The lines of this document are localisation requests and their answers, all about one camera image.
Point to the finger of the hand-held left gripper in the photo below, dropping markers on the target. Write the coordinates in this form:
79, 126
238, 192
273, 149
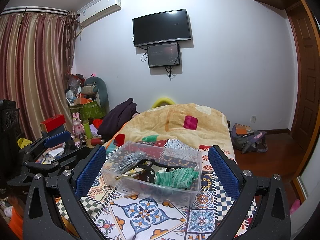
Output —
57, 140
50, 167

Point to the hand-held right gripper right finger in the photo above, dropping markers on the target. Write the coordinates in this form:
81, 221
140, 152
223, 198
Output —
223, 172

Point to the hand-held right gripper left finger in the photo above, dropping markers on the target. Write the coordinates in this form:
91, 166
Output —
90, 172

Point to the grey knitted gloves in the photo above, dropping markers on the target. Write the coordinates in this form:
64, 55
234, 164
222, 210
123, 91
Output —
128, 162

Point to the clear plastic storage box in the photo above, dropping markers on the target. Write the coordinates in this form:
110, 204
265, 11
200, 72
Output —
130, 187

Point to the green white knitted gloves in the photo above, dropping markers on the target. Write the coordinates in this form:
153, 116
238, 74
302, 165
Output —
177, 178

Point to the black beaded pouch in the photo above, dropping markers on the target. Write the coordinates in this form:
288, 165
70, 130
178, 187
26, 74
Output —
150, 166

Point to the white cloth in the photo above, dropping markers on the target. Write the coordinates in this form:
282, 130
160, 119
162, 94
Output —
162, 170

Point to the pile of papers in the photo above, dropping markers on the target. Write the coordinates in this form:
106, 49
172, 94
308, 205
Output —
53, 153

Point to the yellow cloth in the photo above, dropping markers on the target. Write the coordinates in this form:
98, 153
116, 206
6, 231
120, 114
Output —
23, 142

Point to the red box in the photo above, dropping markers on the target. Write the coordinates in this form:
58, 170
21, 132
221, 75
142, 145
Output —
52, 123

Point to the pink rabbit figure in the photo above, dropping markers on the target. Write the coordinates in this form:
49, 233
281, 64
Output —
77, 126

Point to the black cylinder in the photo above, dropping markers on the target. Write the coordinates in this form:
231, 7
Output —
83, 140

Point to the red cylinder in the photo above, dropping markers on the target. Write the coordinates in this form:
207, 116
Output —
97, 141

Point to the green bottle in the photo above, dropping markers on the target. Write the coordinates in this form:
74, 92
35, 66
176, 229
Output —
88, 130

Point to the purple backpack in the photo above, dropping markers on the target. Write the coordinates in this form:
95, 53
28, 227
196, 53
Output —
250, 142

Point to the green gift bag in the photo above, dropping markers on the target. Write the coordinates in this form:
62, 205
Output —
90, 112

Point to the red cloth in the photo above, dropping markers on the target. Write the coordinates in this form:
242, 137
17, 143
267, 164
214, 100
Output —
98, 123

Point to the small white fan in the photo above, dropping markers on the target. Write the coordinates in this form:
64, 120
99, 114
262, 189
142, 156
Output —
70, 97

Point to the orange notebook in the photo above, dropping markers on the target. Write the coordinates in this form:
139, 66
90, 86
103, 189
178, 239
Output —
243, 130

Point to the dark clothing pile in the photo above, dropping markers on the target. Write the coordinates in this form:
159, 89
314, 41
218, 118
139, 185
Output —
117, 120

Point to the grey-green plush toy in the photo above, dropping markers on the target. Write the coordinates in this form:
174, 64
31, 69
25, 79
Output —
96, 90

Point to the yellow patchwork blanket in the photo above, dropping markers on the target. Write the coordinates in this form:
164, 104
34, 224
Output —
175, 122

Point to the patterned bed sheet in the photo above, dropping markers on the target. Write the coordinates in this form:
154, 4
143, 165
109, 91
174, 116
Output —
150, 217

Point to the striped curtain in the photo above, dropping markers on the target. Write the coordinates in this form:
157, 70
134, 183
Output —
32, 67

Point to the pink slipper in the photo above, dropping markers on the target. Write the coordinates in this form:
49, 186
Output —
295, 206

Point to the wooden door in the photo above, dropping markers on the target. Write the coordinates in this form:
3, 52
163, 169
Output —
303, 80

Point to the curtain rod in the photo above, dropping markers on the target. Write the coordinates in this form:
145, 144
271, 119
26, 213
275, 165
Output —
35, 10

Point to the white air conditioner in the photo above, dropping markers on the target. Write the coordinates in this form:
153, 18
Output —
100, 8

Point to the small wall monitor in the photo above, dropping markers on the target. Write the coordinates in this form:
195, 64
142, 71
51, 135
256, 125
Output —
163, 55

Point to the large wall television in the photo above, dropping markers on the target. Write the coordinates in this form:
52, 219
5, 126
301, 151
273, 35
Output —
162, 27

